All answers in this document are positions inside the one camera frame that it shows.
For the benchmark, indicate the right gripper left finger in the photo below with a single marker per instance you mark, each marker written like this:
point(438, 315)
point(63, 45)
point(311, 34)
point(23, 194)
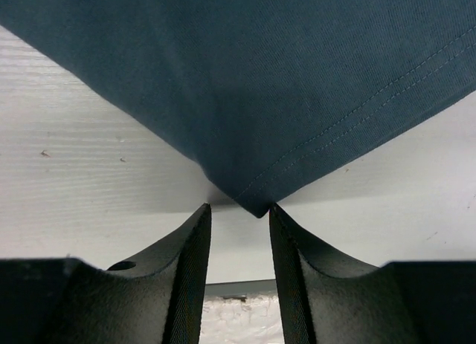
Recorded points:
point(155, 296)

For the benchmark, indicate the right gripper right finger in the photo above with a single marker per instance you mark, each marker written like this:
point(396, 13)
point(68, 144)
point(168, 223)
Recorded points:
point(327, 296)

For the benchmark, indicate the blue-grey t shirt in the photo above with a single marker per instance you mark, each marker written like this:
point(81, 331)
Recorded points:
point(266, 96)

